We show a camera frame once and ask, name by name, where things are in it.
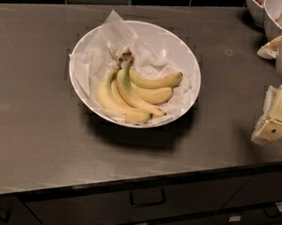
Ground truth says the white bowl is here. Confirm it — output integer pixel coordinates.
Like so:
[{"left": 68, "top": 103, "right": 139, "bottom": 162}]
[
  {"left": 69, "top": 20, "right": 201, "bottom": 129},
  {"left": 263, "top": 0, "right": 282, "bottom": 41},
  {"left": 245, "top": 0, "right": 265, "bottom": 28}
]

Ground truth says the white paper liner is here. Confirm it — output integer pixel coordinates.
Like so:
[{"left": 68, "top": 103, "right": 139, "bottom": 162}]
[{"left": 69, "top": 11, "right": 201, "bottom": 129}]

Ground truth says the white bowl front right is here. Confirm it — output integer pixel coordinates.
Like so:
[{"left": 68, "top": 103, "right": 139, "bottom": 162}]
[{"left": 263, "top": 0, "right": 282, "bottom": 41}]

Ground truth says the lower right drawer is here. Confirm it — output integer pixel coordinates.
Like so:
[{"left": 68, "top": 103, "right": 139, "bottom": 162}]
[{"left": 204, "top": 201, "right": 282, "bottom": 225}]

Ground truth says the white bowl back right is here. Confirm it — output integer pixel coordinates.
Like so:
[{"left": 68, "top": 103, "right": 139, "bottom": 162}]
[{"left": 245, "top": 0, "right": 265, "bottom": 28}]

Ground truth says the yellow banana bunch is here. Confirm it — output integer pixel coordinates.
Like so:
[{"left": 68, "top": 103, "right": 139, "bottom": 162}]
[{"left": 96, "top": 50, "right": 183, "bottom": 124}]

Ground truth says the upper right drawer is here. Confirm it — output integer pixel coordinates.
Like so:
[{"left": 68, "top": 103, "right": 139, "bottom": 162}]
[{"left": 224, "top": 170, "right": 282, "bottom": 209}]

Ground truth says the upper middle drawer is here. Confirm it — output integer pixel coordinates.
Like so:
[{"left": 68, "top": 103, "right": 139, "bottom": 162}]
[{"left": 27, "top": 176, "right": 248, "bottom": 225}]

